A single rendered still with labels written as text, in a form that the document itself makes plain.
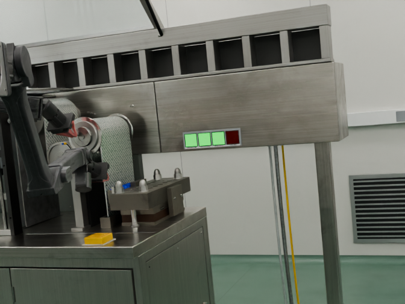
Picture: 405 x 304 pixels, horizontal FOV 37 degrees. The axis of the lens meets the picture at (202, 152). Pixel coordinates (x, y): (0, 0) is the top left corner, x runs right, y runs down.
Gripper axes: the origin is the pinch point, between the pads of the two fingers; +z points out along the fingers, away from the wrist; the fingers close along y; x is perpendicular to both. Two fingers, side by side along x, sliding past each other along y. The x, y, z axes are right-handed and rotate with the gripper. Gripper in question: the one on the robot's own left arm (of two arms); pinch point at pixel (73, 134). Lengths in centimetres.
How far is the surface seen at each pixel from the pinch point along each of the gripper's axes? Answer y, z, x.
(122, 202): 16.1, 17.2, -20.6
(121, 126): 7.0, 17.9, 14.7
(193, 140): 31.2, 35.0, 15.7
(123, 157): 7.0, 23.9, 3.5
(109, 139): 7.5, 12.1, 4.6
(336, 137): 89, 40, 13
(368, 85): 71, 213, 170
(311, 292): 29, 237, 21
